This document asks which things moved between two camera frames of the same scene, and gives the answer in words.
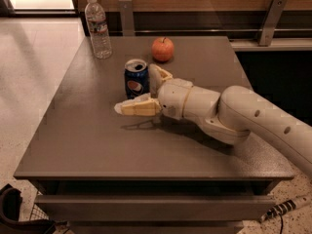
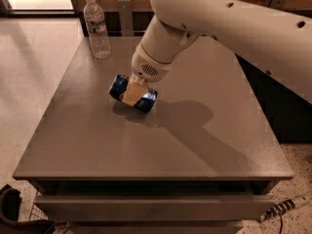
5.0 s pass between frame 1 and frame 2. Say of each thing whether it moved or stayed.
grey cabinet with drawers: stayed
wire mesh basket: stayed
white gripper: moved
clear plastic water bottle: stayed
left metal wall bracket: stayed
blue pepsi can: moved
